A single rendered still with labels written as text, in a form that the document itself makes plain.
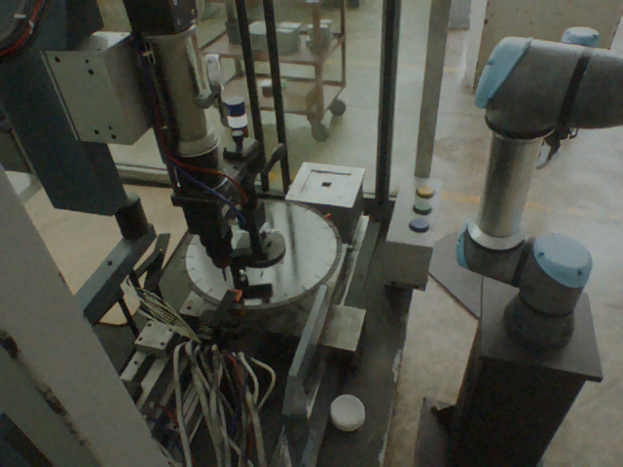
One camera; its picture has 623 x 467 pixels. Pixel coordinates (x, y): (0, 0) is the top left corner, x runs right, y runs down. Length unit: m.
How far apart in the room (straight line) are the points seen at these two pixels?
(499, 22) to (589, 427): 2.78
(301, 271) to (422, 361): 1.12
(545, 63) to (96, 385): 0.73
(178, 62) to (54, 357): 0.51
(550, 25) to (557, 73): 3.22
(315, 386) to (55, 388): 0.87
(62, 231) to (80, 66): 1.04
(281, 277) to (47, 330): 0.82
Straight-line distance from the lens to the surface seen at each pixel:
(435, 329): 2.15
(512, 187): 0.96
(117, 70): 0.66
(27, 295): 0.20
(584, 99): 0.81
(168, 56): 0.68
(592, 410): 2.11
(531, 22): 3.99
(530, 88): 0.82
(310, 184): 1.34
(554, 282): 1.09
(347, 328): 1.08
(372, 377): 1.09
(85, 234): 1.60
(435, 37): 1.24
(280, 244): 1.06
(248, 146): 0.83
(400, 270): 1.22
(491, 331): 1.21
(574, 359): 1.22
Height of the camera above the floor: 1.66
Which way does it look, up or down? 42 degrees down
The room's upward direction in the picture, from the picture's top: 4 degrees counter-clockwise
